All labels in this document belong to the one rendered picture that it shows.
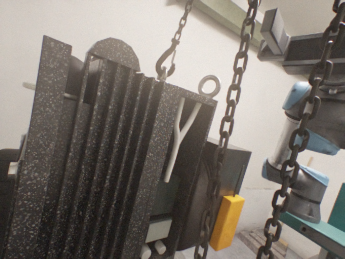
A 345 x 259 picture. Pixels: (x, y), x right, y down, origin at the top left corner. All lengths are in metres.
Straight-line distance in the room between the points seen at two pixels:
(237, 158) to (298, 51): 0.31
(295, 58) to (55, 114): 0.41
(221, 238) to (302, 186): 0.59
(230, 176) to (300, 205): 0.59
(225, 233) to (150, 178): 0.28
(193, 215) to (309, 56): 0.50
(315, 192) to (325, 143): 0.64
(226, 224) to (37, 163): 0.49
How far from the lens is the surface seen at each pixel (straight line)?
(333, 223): 1.24
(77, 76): 0.40
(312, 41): 0.38
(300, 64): 0.37
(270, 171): 1.08
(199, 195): 0.61
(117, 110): 0.40
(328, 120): 0.49
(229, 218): 0.60
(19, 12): 1.66
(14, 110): 1.63
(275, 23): 0.30
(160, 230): 0.63
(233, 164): 0.56
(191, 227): 0.66
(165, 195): 0.59
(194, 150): 0.57
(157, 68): 0.58
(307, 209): 1.13
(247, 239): 3.15
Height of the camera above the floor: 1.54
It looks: 7 degrees down
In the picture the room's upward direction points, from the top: 14 degrees clockwise
